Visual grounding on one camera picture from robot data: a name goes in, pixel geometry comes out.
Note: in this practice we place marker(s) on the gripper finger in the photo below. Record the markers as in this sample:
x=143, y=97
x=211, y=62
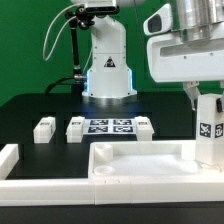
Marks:
x=192, y=91
x=220, y=101

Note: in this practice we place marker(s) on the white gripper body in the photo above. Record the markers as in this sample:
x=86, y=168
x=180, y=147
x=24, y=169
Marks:
x=171, y=60

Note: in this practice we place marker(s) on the white desk top tray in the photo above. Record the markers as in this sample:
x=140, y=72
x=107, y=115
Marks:
x=146, y=158

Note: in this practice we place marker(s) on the white left fence bar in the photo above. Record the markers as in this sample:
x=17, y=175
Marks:
x=9, y=156

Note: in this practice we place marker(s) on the white fence bar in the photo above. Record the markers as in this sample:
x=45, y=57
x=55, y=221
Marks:
x=202, y=188
x=9, y=156

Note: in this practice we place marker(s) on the white front fence bar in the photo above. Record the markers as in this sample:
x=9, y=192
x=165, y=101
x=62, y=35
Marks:
x=202, y=188

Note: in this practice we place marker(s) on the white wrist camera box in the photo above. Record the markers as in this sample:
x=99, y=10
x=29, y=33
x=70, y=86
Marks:
x=160, y=22

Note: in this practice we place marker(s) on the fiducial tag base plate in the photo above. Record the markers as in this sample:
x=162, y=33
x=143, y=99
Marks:
x=109, y=126

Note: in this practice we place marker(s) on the black camera on pole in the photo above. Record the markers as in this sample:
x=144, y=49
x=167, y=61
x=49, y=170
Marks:
x=98, y=7

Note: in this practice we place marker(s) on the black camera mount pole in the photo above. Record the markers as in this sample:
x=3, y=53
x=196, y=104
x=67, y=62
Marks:
x=78, y=86

